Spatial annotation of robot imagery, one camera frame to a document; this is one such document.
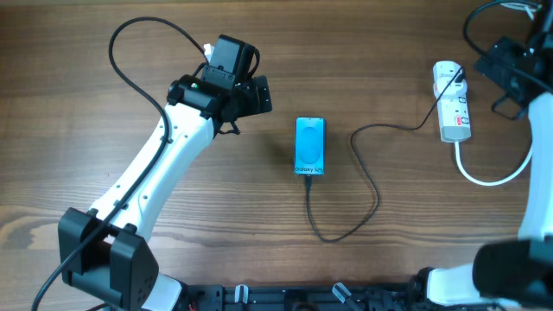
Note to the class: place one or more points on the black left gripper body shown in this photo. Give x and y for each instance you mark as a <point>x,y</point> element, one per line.
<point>248,102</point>

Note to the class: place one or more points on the white power strip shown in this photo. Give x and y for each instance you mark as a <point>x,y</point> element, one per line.
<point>453,113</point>

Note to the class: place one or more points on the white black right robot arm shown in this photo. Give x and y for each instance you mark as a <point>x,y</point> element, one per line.
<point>514,272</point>

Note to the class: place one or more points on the blue Galaxy smartphone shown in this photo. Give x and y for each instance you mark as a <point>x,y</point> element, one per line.
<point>309,146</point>

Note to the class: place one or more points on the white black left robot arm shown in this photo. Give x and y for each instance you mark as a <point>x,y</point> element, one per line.
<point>104,251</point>

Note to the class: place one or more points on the white charger plug adapter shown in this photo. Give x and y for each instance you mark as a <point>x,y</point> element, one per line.
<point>450,86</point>

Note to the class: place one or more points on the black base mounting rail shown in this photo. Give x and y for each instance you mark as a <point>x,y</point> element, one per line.
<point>311,298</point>

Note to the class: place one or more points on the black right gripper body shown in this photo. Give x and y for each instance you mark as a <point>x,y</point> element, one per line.
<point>502,76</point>

